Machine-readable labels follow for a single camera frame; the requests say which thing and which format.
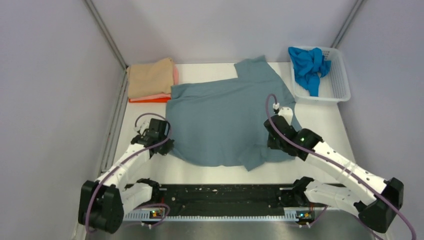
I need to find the aluminium frame post left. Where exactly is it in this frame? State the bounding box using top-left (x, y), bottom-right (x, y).
top-left (82, 0), bottom-right (128, 70)

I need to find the aluminium frame post right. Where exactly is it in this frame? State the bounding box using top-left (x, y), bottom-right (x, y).
top-left (331, 0), bottom-right (367, 49)

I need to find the orange folded t shirt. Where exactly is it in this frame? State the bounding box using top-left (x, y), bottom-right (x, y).
top-left (128, 97), bottom-right (171, 103)

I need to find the beige folded t shirt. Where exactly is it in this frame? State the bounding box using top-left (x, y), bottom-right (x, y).
top-left (126, 57), bottom-right (179, 99)

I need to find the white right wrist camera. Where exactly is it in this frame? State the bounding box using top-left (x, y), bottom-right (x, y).
top-left (272, 103), bottom-right (294, 125)

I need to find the white slotted cable duct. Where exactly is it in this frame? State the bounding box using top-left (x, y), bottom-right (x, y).
top-left (123, 210), bottom-right (299, 222)

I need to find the aluminium frame post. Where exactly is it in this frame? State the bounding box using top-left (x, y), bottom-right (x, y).
top-left (82, 0), bottom-right (128, 70)
top-left (331, 0), bottom-right (367, 49)

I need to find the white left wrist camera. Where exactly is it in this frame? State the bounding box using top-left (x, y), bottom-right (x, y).
top-left (133, 120), bottom-right (150, 134)

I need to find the pink folded t shirt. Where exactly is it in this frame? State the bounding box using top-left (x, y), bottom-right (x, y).
top-left (132, 65), bottom-right (179, 100)

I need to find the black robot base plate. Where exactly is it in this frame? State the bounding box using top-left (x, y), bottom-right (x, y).
top-left (147, 184), bottom-right (318, 217)

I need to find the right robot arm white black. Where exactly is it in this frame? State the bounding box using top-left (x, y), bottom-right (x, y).
top-left (263, 115), bottom-right (404, 234)

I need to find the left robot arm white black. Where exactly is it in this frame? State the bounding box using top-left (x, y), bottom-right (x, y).
top-left (77, 113), bottom-right (174, 234)

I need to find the white plastic laundry basket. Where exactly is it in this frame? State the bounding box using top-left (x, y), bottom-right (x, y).
top-left (290, 46), bottom-right (351, 106)

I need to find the aluminium side rail left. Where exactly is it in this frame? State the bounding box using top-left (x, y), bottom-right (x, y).
top-left (98, 70), bottom-right (129, 176)

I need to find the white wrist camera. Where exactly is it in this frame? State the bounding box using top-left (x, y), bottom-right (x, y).
top-left (133, 120), bottom-right (150, 134)
top-left (272, 103), bottom-right (294, 125)

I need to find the aluminium frame rail front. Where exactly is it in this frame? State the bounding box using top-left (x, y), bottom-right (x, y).
top-left (79, 198), bottom-right (382, 240)

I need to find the grey blue t shirt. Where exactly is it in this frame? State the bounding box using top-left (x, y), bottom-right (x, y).
top-left (165, 56), bottom-right (296, 171)

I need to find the bright blue t shirt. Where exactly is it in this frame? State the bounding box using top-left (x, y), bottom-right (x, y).
top-left (288, 47), bottom-right (332, 97)

